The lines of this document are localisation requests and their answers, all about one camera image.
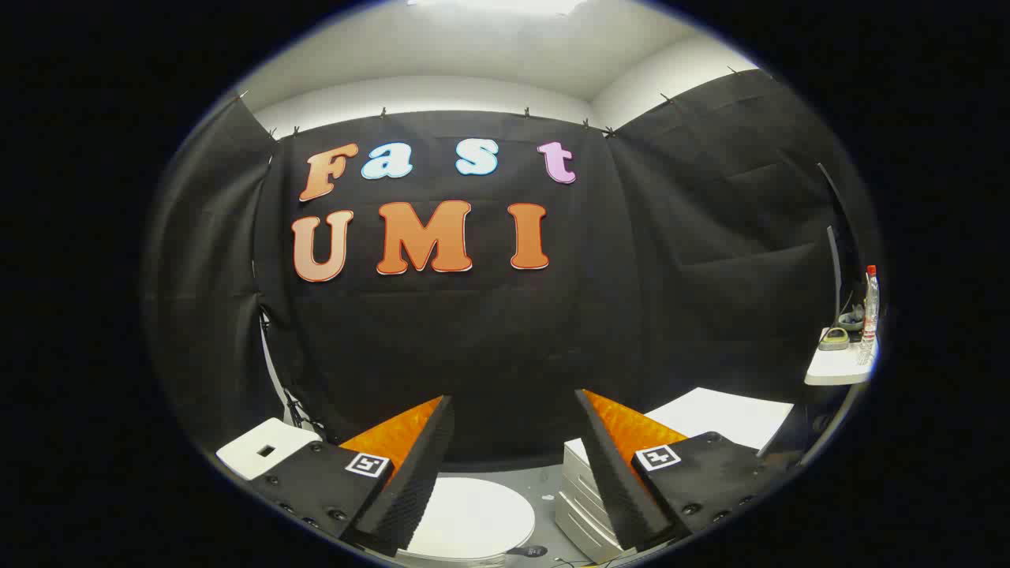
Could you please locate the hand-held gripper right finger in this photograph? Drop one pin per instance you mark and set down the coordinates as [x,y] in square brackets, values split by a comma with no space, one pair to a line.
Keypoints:
[611,473]

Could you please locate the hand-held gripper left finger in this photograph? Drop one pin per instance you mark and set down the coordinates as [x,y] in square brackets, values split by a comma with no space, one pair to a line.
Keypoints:
[422,465]

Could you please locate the white toilet lid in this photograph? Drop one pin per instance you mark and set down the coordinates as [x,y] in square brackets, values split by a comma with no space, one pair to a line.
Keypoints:
[473,517]

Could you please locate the white toilet with tank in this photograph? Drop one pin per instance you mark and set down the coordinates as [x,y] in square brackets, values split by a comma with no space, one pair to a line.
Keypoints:
[260,450]

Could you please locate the white drawer cabinet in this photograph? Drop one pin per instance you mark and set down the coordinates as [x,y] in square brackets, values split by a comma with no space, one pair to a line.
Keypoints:
[710,414]

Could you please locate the black backdrop cloth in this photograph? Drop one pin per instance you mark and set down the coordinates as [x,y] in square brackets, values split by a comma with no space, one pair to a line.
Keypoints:
[473,339]

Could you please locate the white side desk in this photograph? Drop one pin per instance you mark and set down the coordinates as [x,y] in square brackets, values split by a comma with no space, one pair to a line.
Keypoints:
[836,368]

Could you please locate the clear water bottle red cap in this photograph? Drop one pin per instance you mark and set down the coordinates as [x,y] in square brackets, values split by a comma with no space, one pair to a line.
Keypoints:
[871,315]

